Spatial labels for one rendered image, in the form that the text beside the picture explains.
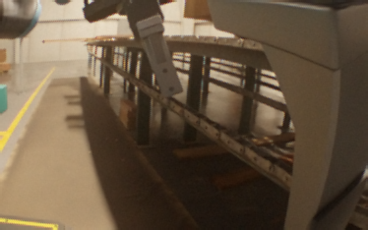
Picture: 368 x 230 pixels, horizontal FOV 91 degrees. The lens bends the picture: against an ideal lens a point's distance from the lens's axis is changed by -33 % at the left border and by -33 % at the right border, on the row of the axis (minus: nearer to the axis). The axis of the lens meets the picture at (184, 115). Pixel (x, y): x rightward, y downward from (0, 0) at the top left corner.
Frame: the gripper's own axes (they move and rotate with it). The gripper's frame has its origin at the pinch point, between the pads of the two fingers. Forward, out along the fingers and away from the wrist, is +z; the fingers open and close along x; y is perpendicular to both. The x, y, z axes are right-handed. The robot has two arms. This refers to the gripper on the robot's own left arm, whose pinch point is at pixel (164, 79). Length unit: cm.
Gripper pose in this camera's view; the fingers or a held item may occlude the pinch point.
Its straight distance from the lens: 39.2
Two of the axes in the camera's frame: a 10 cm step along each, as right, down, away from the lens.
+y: 9.3, -3.5, 0.6
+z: 3.3, 9.2, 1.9
